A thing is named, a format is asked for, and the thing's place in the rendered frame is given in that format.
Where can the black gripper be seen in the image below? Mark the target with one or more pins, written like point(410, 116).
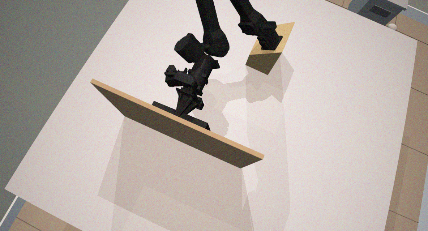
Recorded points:
point(193, 84)

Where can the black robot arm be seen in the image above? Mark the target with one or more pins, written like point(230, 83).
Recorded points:
point(215, 42)

